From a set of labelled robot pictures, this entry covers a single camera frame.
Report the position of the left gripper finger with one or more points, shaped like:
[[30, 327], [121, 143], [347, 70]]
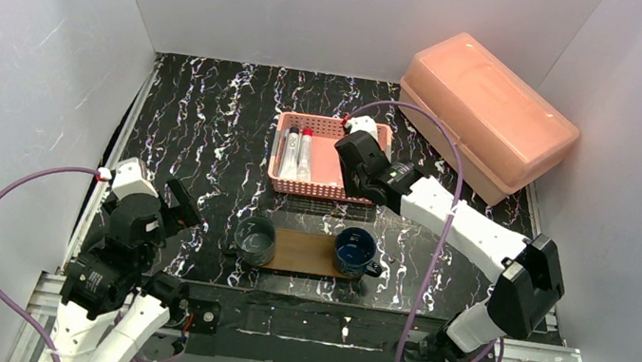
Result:
[[171, 222], [184, 209]]

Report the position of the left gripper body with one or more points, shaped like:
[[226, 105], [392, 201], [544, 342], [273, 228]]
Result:
[[164, 214]]

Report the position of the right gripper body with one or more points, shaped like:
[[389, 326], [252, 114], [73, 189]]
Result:
[[353, 151]]

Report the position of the pink plastic basket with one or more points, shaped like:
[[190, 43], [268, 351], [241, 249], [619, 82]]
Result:
[[326, 178]]

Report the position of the grey green mug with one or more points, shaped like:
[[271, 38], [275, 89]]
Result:
[[253, 241]]

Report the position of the dark blue mug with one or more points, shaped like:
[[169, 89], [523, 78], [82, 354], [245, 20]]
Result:
[[355, 253]]

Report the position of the brown wooden oval tray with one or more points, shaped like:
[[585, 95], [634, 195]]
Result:
[[304, 253]]

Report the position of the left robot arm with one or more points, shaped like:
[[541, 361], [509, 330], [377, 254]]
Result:
[[108, 308]]

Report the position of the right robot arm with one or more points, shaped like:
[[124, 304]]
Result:
[[525, 272]]

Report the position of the red capped toothpaste tube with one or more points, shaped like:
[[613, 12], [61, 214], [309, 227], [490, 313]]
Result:
[[304, 171]]

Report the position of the black capped toothpaste tube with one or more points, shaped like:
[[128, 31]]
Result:
[[288, 166]]

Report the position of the large pink lidded box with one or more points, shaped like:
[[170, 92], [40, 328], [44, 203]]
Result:
[[482, 118]]

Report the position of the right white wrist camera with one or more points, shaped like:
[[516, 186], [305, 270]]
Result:
[[360, 125]]

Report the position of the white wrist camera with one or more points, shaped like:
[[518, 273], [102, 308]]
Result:
[[127, 178], [360, 125]]

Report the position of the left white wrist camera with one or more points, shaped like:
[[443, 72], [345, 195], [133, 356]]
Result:
[[127, 178]]

